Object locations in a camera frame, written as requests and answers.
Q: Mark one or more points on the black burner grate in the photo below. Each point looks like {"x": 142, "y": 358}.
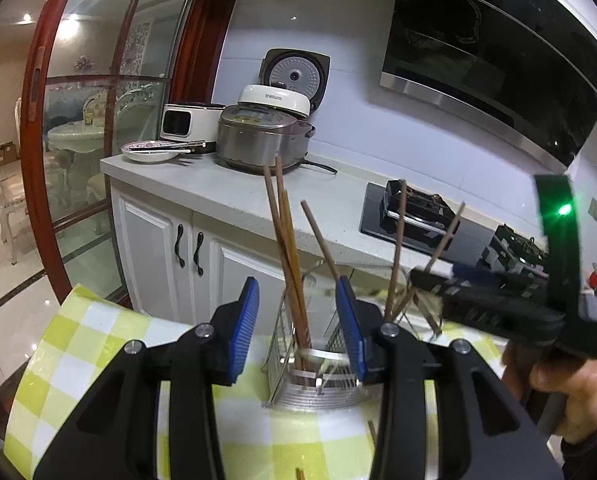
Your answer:
{"x": 513, "y": 245}
{"x": 418, "y": 200}

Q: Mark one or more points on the wall socket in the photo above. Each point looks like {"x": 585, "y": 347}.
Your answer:
{"x": 596, "y": 209}

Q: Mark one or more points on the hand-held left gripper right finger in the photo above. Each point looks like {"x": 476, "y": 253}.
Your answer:
{"x": 351, "y": 330}

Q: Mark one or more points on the white rice cooker open lid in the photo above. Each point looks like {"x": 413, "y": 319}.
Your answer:
{"x": 278, "y": 97}

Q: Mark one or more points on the small white kitchen appliance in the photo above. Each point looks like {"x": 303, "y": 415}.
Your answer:
{"x": 198, "y": 122}

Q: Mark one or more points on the silver rice cooker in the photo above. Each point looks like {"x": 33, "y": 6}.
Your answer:
{"x": 258, "y": 140}

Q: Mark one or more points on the patterned rim plate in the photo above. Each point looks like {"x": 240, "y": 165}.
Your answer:
{"x": 148, "y": 156}

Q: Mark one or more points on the black gas stove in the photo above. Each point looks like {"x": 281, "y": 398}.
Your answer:
{"x": 373, "y": 215}

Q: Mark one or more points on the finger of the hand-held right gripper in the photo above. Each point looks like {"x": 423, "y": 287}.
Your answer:
{"x": 436, "y": 287}
{"x": 468, "y": 271}

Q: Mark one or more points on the round white dining table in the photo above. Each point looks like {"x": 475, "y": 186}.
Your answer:
{"x": 76, "y": 135}

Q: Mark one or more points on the brown wooden chopstick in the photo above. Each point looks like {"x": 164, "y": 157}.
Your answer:
{"x": 372, "y": 431}
{"x": 397, "y": 240}
{"x": 446, "y": 240}
{"x": 301, "y": 475}
{"x": 321, "y": 242}
{"x": 291, "y": 260}

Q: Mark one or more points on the green checkered tablecloth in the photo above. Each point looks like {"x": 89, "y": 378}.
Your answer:
{"x": 103, "y": 330}

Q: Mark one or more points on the red wooden door frame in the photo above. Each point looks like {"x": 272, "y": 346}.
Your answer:
{"x": 33, "y": 85}

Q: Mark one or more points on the person's right hand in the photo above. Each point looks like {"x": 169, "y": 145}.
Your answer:
{"x": 588, "y": 390}

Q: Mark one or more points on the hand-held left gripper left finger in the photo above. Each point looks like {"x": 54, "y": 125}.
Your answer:
{"x": 243, "y": 330}

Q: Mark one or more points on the white kitchen cabinet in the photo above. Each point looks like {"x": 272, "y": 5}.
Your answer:
{"x": 148, "y": 240}

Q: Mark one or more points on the black range hood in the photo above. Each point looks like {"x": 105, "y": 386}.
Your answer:
{"x": 478, "y": 35}

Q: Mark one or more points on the white ornate dining chair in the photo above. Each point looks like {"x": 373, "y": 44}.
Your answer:
{"x": 138, "y": 105}
{"x": 8, "y": 200}

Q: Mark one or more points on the person's right forearm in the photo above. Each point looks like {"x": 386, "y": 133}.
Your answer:
{"x": 593, "y": 455}

